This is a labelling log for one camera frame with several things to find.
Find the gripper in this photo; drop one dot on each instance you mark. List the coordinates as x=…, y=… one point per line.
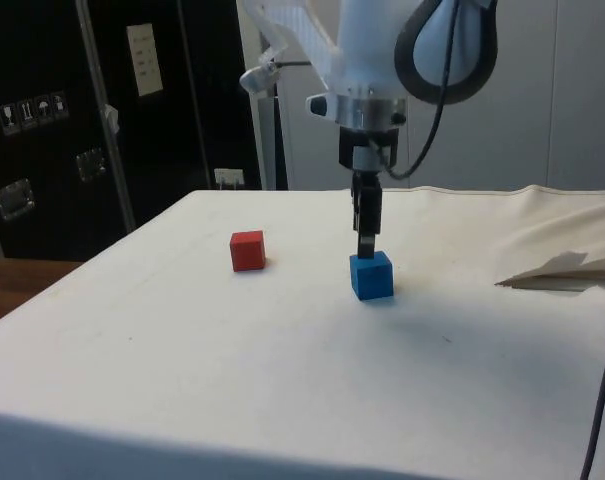
x=357, y=150

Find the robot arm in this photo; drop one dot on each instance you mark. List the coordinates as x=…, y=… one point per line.
x=364, y=45

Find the blue cube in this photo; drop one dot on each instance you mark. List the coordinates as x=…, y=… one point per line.
x=373, y=280

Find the red cube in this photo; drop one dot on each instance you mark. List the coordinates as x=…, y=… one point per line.
x=248, y=252

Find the black cabinet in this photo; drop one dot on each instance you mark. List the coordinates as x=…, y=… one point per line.
x=42, y=150

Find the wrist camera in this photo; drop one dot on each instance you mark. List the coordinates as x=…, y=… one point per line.
x=352, y=107

